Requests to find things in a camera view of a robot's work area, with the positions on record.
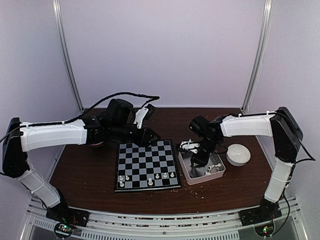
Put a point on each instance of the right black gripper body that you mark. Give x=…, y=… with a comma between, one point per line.
x=210, y=146

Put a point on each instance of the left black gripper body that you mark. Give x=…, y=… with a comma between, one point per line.
x=140, y=141

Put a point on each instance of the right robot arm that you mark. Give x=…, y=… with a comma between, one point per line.
x=278, y=125

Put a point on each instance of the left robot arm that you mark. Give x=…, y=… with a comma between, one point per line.
x=119, y=123

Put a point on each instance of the white chess piece pile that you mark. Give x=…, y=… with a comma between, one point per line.
x=211, y=169

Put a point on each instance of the pink plastic basket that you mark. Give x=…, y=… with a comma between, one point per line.
x=195, y=175

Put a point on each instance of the black white chessboard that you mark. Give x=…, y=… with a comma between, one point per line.
x=142, y=163

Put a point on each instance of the white ceramic bowl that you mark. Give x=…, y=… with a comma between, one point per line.
x=238, y=155

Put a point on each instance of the red patterned bowl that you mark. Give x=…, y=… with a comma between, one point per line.
x=97, y=145

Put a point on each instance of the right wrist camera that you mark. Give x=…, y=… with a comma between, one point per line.
x=188, y=146

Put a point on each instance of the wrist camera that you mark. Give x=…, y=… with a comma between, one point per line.
x=188, y=146
x=144, y=113

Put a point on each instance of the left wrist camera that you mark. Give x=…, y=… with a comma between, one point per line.
x=144, y=113

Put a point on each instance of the front aluminium rail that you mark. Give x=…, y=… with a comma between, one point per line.
x=219, y=225

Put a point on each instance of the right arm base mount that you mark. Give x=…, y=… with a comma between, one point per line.
x=261, y=217

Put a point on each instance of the right aluminium frame post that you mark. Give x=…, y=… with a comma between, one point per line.
x=261, y=48

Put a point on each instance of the aluminium frame post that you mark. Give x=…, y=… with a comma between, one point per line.
x=261, y=48
x=65, y=52

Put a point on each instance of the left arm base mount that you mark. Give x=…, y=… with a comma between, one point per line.
x=68, y=219

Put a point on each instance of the left aluminium frame post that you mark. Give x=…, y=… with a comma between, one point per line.
x=65, y=52

